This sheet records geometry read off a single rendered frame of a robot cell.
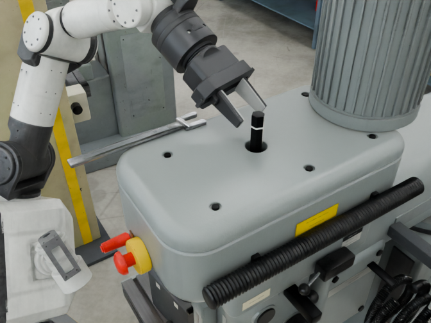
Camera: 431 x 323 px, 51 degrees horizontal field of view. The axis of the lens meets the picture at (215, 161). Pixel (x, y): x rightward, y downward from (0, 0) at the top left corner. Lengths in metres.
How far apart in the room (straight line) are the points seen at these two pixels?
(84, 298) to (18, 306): 1.93
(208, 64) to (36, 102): 0.41
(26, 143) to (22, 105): 0.08
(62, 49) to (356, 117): 0.58
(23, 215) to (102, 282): 2.01
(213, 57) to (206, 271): 0.33
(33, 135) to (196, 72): 0.43
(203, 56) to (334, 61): 0.22
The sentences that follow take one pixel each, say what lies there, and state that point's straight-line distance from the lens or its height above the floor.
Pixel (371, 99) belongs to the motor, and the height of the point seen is 1.95.
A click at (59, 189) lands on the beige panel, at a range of 2.85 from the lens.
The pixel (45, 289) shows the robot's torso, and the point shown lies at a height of 1.53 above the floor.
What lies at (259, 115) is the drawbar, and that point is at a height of 1.95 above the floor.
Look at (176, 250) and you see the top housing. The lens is 0.64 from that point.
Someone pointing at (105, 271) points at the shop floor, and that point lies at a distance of 3.06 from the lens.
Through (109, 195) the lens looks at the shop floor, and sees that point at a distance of 3.56.
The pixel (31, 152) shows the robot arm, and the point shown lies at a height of 1.76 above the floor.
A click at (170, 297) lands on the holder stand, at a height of 1.09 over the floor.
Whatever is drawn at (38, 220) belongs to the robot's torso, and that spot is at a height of 1.64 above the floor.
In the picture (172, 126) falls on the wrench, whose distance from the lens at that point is 0.80.
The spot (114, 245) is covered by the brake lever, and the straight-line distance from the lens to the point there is 0.86.
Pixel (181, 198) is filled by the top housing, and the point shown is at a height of 1.89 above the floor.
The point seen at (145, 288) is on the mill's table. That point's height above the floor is 0.91.
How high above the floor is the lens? 2.34
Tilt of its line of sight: 38 degrees down
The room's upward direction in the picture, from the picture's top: straight up
